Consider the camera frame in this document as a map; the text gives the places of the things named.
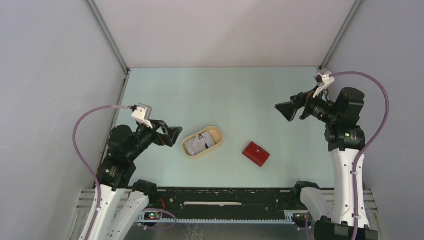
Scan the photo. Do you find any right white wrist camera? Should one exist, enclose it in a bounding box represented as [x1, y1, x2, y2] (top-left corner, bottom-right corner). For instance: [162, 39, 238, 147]
[312, 69, 335, 98]

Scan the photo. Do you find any silver card behind gold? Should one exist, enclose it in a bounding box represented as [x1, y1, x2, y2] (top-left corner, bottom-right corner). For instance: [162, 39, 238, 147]
[184, 131, 216, 157]

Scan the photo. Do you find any red leather card holder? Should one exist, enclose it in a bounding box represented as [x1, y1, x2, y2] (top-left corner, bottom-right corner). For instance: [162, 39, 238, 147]
[242, 141, 270, 167]

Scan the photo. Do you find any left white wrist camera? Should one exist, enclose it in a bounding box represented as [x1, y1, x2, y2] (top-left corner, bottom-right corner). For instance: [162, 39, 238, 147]
[131, 103, 153, 129]

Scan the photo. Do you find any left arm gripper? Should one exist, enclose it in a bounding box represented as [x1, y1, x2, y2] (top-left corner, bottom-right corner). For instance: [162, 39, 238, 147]
[127, 117, 183, 160]

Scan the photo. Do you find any aluminium frame rail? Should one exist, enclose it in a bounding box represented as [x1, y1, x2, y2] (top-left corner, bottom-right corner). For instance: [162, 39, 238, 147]
[68, 187, 389, 240]

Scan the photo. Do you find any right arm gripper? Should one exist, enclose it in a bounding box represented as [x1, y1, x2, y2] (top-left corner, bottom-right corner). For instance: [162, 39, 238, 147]
[275, 84, 340, 124]

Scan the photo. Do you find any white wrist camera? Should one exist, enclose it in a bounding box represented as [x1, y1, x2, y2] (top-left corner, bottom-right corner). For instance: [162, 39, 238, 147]
[131, 103, 153, 129]
[312, 69, 335, 98]

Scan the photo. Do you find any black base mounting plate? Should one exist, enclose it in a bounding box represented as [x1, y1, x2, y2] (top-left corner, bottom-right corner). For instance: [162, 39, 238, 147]
[149, 187, 307, 221]

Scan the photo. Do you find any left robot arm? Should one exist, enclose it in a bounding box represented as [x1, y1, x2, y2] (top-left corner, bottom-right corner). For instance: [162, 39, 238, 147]
[80, 120, 183, 240]

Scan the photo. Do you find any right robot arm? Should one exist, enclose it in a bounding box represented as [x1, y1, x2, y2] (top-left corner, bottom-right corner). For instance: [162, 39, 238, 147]
[275, 87, 379, 240]

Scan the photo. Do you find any beige oval plastic tray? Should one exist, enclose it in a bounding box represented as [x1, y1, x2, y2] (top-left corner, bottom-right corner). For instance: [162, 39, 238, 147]
[181, 126, 223, 159]

